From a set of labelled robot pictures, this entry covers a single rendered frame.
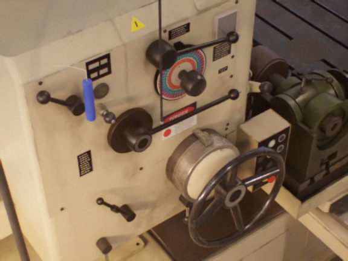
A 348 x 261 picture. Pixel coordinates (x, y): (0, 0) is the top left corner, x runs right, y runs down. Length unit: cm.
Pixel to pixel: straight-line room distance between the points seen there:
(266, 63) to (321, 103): 29
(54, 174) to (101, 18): 45
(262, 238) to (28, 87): 163
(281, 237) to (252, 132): 98
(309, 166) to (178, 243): 66
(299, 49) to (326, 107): 81
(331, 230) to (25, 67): 160
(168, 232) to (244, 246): 34
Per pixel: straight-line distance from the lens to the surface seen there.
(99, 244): 219
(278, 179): 219
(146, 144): 190
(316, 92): 254
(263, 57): 264
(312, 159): 253
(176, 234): 287
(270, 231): 303
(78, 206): 204
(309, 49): 323
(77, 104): 172
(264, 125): 228
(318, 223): 288
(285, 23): 340
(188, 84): 186
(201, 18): 189
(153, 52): 178
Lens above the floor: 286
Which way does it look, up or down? 43 degrees down
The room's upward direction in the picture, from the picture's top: straight up
